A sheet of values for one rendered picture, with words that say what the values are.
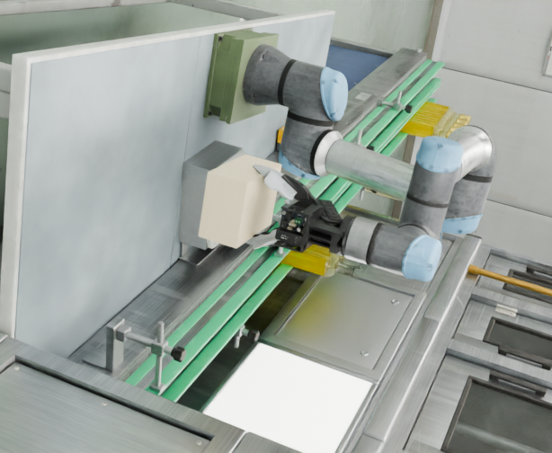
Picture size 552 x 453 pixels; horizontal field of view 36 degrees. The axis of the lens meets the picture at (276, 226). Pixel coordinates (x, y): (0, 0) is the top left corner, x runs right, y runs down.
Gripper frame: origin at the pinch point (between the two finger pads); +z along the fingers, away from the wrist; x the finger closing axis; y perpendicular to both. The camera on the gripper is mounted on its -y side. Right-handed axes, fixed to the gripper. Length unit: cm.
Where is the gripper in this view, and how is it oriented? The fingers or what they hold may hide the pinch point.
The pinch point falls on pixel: (248, 201)
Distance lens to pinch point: 151.4
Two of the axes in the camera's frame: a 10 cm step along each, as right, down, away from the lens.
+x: -1.7, 9.2, 3.5
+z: -9.1, -2.8, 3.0
